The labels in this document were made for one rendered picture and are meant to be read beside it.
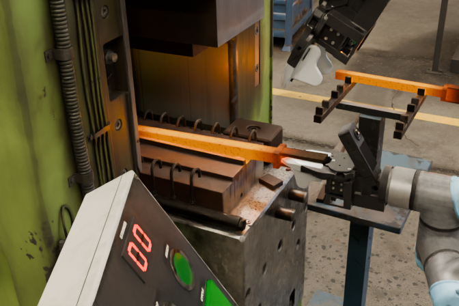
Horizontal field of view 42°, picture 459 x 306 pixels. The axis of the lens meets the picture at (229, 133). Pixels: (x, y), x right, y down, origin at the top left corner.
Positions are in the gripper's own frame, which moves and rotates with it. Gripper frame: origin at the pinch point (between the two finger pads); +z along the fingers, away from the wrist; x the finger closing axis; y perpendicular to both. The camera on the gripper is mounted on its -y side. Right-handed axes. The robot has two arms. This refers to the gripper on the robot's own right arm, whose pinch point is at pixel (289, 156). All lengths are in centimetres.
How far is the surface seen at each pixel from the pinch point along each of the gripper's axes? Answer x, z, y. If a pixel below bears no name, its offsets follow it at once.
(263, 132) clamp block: 14.6, 11.8, 3.7
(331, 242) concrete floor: 107, 21, 102
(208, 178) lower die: -8.8, 13.8, 3.5
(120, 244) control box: -55, -1, -17
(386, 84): 64, -5, 8
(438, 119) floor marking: 251, -1, 103
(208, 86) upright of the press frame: 22.8, 30.2, -1.8
